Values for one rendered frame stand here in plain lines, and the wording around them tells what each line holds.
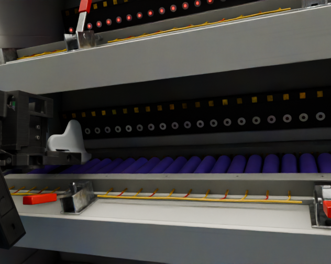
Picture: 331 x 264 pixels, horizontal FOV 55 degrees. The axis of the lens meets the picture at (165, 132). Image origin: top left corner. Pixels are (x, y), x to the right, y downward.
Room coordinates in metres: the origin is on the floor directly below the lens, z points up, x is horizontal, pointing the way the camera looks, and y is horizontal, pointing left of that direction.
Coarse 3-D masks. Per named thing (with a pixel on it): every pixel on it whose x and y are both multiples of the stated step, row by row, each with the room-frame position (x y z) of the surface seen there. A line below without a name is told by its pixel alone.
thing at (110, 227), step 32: (320, 128) 0.41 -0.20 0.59; (32, 224) 0.39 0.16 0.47; (64, 224) 0.37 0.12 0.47; (96, 224) 0.35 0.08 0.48; (128, 224) 0.33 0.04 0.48; (160, 224) 0.32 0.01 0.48; (192, 224) 0.31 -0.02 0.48; (224, 224) 0.30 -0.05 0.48; (256, 224) 0.29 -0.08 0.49; (288, 224) 0.29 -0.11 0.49; (128, 256) 0.35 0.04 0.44; (160, 256) 0.33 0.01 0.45; (192, 256) 0.32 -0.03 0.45; (224, 256) 0.31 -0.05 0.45; (256, 256) 0.29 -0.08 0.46; (288, 256) 0.28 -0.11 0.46; (320, 256) 0.27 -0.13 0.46
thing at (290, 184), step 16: (16, 176) 0.46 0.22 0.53; (32, 176) 0.45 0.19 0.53; (48, 176) 0.44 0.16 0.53; (64, 176) 0.43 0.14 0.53; (80, 176) 0.42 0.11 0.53; (96, 176) 0.41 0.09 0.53; (112, 176) 0.40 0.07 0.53; (128, 176) 0.39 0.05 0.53; (144, 176) 0.38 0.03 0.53; (160, 176) 0.38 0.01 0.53; (176, 176) 0.37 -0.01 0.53; (192, 176) 0.36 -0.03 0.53; (208, 176) 0.35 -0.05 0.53; (224, 176) 0.35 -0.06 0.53; (240, 176) 0.34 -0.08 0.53; (256, 176) 0.33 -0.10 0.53; (272, 176) 0.33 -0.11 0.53; (288, 176) 0.32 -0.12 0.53; (304, 176) 0.32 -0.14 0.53; (320, 176) 0.31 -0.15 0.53; (16, 192) 0.44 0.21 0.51; (128, 192) 0.39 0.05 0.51; (144, 192) 0.38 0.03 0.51; (160, 192) 0.37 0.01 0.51; (176, 192) 0.37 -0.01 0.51; (192, 192) 0.36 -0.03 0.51; (208, 192) 0.34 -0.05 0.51; (224, 192) 0.34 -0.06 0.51; (240, 192) 0.34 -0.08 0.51; (256, 192) 0.33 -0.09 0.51; (272, 192) 0.33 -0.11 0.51; (288, 192) 0.32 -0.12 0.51; (304, 192) 0.31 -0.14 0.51
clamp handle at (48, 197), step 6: (72, 186) 0.37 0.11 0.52; (72, 192) 0.38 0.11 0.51; (24, 198) 0.31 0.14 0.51; (30, 198) 0.31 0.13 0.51; (36, 198) 0.31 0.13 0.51; (42, 198) 0.32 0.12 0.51; (48, 198) 0.33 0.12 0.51; (54, 198) 0.34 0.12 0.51; (60, 198) 0.35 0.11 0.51; (24, 204) 0.31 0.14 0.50; (30, 204) 0.31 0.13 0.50
